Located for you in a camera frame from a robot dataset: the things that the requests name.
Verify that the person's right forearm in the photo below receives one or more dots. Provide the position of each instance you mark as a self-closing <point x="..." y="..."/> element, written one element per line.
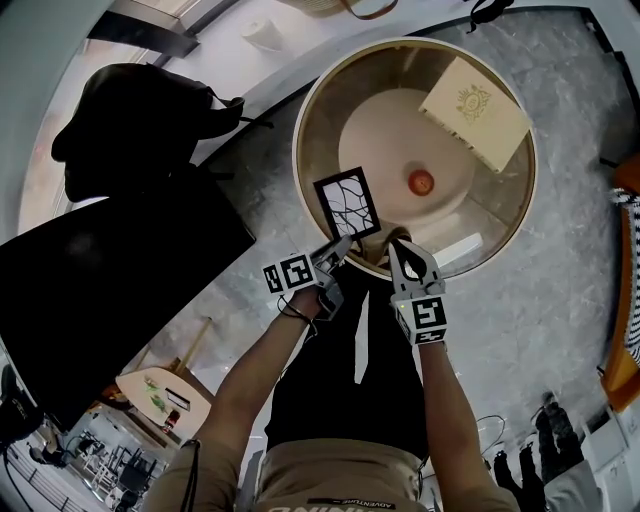
<point x="445" y="400"/>

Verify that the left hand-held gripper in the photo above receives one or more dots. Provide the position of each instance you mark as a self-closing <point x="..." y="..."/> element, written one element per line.
<point x="297" y="272"/>

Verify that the black-framed wall picture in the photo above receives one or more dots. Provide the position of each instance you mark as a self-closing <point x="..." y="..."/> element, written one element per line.
<point x="178" y="398"/>

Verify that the green plant sprig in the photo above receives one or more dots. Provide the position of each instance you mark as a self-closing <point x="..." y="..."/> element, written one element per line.
<point x="156" y="400"/>

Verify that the wooden side table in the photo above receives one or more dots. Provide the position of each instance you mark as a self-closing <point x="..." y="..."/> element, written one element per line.
<point x="150" y="385"/>

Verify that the beige cardboard box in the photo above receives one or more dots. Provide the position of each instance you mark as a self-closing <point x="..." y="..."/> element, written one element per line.
<point x="475" y="115"/>

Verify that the beige woven tote bag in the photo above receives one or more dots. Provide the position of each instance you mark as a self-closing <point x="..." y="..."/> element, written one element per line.
<point x="325" y="6"/>

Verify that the orange sofa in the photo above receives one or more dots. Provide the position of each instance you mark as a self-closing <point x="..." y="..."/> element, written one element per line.
<point x="627" y="390"/>

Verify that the white paper roll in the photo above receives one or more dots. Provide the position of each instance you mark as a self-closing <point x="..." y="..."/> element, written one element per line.
<point x="264" y="35"/>

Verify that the small dark red bottle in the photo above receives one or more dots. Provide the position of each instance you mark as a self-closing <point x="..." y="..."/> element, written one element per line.
<point x="171" y="422"/>

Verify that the person's black trousers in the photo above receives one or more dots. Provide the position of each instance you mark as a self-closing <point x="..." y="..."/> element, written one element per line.
<point x="320" y="380"/>

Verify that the person's beige shirt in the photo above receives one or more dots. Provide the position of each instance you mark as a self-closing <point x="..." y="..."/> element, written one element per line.
<point x="325" y="480"/>

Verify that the person's left forearm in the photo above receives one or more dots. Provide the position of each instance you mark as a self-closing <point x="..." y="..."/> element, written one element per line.
<point x="250" y="380"/>

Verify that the black cloth bag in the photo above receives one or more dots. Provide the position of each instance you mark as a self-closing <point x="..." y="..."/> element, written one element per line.
<point x="130" y="130"/>

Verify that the black framed branch picture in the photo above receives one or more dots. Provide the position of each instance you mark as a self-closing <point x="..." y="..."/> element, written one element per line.
<point x="347" y="205"/>

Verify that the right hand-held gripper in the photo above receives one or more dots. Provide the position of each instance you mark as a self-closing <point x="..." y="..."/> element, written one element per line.
<point x="422" y="315"/>

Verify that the black glass cabinet on wheels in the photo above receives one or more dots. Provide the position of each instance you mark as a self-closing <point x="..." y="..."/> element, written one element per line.
<point x="100" y="280"/>

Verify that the round glass-top table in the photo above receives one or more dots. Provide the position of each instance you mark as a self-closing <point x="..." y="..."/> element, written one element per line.
<point x="380" y="125"/>

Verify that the black backpack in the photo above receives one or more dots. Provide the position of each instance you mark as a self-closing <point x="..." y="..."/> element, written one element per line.
<point x="487" y="10"/>

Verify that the small red fruit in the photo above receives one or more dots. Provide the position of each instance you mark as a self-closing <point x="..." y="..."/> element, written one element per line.
<point x="421" y="182"/>

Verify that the black white striped blanket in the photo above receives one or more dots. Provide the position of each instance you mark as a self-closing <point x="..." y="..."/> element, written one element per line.
<point x="631" y="280"/>

